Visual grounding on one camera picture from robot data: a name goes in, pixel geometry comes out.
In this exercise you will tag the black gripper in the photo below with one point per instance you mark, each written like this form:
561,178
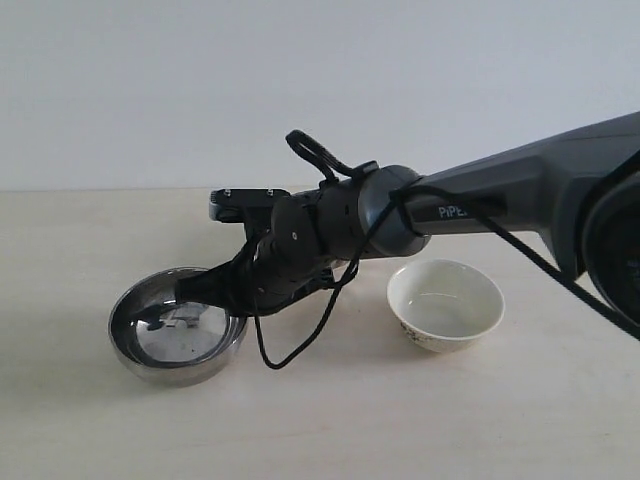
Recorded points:
286,259

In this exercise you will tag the white ceramic floral bowl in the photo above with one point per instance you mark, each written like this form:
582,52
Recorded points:
444,306

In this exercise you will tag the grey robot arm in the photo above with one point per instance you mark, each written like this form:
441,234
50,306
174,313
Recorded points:
578,190

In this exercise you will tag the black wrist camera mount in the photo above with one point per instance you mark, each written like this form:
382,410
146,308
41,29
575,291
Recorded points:
244,205

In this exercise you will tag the large stainless steel bowl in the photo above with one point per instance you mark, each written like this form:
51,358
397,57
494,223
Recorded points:
170,344

